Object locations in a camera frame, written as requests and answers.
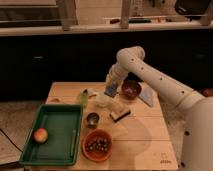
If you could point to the white paper cup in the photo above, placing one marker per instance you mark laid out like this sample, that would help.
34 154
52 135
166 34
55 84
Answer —
102 100

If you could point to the grey blue cloth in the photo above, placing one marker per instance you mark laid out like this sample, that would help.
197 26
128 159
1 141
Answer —
146 96

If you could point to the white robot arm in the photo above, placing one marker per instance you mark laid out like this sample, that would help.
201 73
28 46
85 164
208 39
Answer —
197 148

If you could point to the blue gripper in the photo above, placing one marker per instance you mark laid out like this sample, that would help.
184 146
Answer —
111 90

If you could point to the small metal cup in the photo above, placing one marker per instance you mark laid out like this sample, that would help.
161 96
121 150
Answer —
92 120

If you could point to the green pen in tray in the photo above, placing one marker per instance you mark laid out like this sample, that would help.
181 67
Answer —
73 143

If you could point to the orange bowl of beads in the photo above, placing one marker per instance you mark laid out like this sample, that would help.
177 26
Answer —
97 145

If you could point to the green plastic tray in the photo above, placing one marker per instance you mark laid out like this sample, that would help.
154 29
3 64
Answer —
59 121

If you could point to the green plastic bottle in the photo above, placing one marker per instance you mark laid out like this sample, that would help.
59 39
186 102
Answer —
83 98

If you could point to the wooden table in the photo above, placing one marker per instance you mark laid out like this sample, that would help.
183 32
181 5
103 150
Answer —
140 141

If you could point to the dark red bowl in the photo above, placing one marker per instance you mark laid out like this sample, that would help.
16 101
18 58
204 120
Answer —
131 89

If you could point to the red yellow apple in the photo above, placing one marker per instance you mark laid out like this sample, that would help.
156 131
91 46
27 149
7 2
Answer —
40 135

